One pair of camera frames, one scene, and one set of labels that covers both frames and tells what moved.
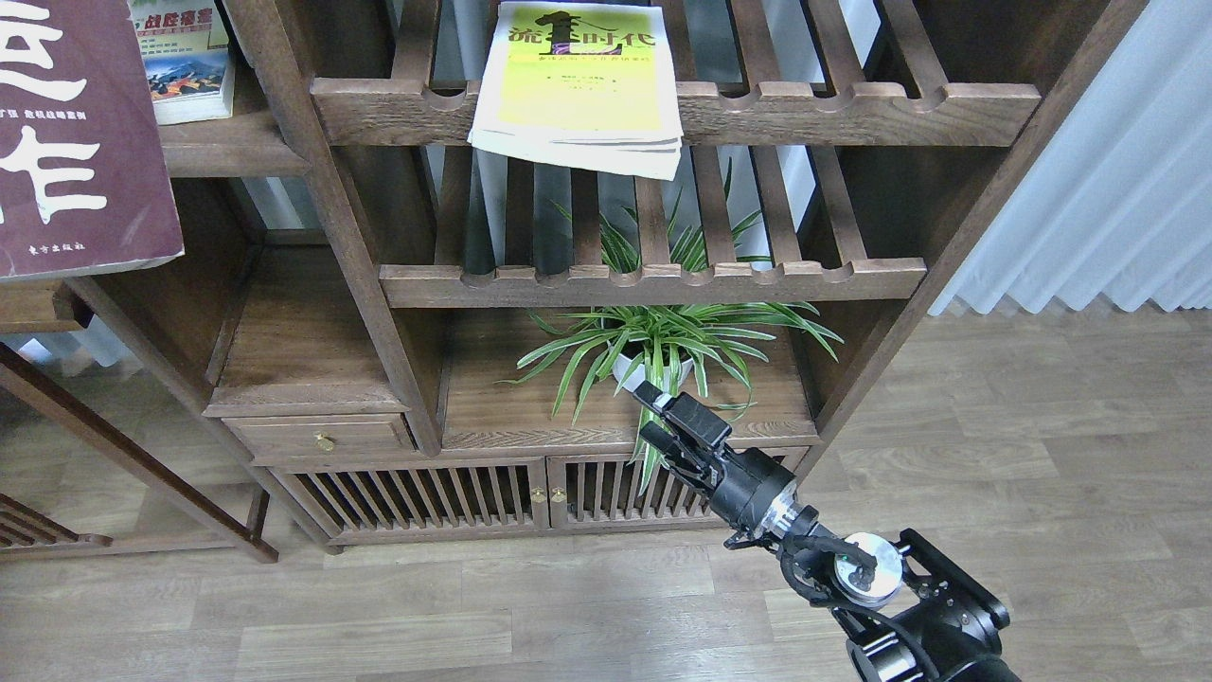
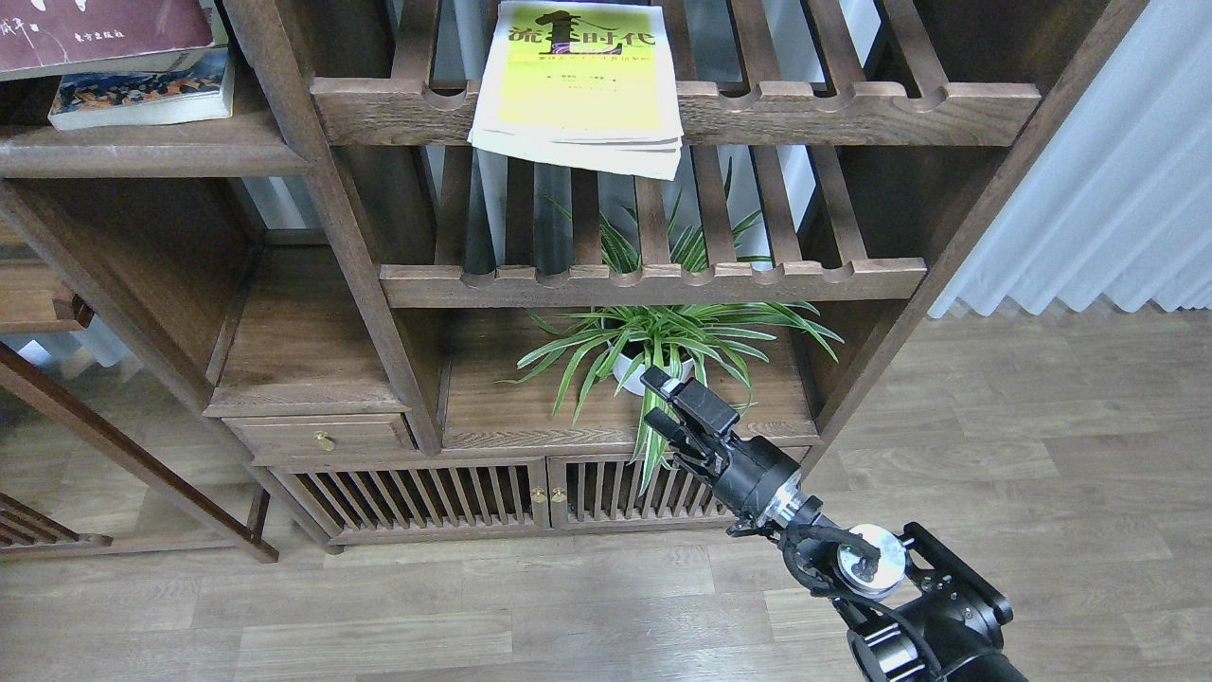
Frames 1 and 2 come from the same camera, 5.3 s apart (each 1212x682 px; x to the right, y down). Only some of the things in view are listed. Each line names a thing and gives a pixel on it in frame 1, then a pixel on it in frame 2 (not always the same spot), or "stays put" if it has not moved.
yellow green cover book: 580,84 stays put
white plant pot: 668,379 stays put
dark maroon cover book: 85,182 to 47,38
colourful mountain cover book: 187,59 to 204,89
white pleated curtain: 1118,201 stays put
